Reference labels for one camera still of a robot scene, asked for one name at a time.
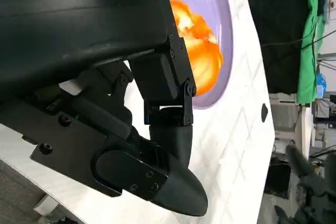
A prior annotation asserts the black cable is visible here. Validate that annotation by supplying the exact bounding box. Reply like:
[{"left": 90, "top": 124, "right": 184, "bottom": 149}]
[{"left": 261, "top": 31, "right": 336, "bottom": 49}]

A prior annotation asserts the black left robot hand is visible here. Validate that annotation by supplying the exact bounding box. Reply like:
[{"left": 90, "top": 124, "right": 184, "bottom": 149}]
[{"left": 0, "top": 0, "right": 208, "bottom": 217}]

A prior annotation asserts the green cloth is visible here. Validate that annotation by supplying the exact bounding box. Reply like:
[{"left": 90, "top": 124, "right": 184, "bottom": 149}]
[{"left": 296, "top": 0, "right": 328, "bottom": 104}]

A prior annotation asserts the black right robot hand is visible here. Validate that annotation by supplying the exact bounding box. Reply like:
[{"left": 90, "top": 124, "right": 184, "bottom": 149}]
[{"left": 272, "top": 144, "right": 336, "bottom": 224}]

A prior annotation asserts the orange and white bread roll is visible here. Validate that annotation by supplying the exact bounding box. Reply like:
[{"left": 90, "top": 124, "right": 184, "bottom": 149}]
[{"left": 169, "top": 0, "right": 224, "bottom": 97}]

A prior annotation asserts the black backdrop cloth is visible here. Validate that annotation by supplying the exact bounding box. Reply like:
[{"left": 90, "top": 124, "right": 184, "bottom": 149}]
[{"left": 243, "top": 0, "right": 320, "bottom": 95}]

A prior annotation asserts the white table leg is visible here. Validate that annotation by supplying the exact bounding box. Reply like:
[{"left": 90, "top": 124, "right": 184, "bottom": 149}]
[{"left": 293, "top": 102, "right": 316, "bottom": 154}]

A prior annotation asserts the blue object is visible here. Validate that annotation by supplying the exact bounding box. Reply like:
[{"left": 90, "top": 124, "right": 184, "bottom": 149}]
[{"left": 316, "top": 73, "right": 328, "bottom": 99}]

